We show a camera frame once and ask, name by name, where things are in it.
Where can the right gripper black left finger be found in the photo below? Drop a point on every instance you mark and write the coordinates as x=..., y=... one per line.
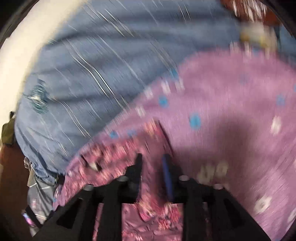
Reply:
x=76, y=220

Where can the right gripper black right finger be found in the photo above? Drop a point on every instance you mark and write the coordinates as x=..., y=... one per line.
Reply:
x=209, y=212

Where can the maroon floral small garment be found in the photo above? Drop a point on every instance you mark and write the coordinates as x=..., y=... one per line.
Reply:
x=152, y=217

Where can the grey star pillow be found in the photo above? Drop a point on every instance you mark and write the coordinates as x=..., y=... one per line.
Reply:
x=40, y=199

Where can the purple floral bed sheet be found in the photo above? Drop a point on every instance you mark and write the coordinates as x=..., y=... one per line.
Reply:
x=229, y=119

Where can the olive green cloth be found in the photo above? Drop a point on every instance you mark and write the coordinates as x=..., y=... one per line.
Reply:
x=8, y=132

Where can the blue plaid quilt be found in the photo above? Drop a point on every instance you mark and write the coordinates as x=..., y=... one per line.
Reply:
x=105, y=57

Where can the red shiny plastic bag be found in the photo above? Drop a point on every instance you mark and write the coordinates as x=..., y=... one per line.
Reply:
x=252, y=11

